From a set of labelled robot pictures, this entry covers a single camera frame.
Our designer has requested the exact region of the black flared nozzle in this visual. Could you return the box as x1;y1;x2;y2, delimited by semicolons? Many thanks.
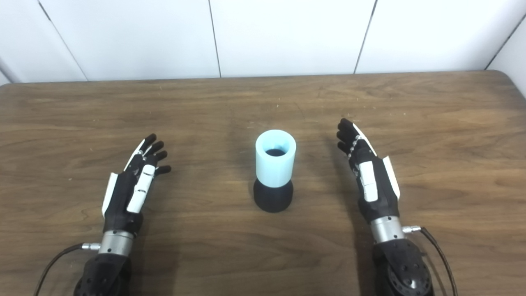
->
253;149;294;213

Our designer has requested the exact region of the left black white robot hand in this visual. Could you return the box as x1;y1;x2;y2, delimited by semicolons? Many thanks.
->
102;133;172;237

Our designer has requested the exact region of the light-blue hose piece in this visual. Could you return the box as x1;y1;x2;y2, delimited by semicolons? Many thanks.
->
255;129;297;188

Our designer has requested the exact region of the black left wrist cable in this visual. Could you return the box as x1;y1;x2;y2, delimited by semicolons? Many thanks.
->
33;243;101;296

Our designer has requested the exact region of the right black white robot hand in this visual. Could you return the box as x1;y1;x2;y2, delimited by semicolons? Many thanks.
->
336;118;401;224

